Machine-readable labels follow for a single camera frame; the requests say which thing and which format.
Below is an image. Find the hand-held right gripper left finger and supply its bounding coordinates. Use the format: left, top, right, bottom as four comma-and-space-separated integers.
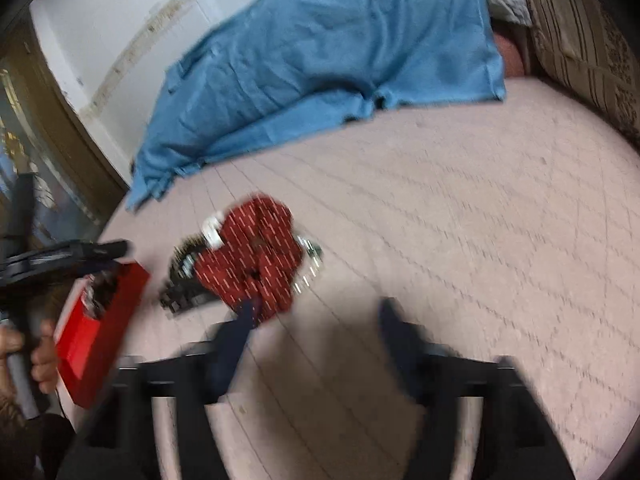
60, 302, 263, 480

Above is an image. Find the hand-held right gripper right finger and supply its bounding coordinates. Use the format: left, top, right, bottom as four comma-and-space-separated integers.
377, 297, 576, 480

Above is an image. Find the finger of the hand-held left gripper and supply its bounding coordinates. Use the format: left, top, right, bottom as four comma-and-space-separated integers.
75, 239, 132, 276

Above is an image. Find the black hair claw clip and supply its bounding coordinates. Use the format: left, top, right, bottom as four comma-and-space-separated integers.
159, 241, 222, 318

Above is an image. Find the red dotted scrunchie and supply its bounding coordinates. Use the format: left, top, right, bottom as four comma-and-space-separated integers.
192, 194, 306, 328

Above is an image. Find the red box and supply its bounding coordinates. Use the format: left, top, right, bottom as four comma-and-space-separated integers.
54, 261, 151, 408

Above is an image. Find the person's left forearm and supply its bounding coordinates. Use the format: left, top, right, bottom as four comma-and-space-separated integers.
0, 390, 77, 480

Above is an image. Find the person's left hand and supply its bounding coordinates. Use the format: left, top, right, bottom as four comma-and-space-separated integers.
0, 320, 60, 396

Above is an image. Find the wooden door with glass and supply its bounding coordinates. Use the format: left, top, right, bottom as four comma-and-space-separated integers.
0, 12, 127, 261

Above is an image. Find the blue cloth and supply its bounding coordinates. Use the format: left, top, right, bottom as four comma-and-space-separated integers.
125, 0, 507, 212

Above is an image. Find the pink pillow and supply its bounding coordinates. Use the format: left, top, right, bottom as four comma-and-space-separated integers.
492, 29, 527, 79

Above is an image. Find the striped beige pillow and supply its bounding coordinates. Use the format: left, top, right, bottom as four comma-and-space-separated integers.
521, 0, 640, 142

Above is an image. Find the silver bracelet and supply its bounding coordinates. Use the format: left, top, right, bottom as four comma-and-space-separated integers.
294, 234, 325, 295

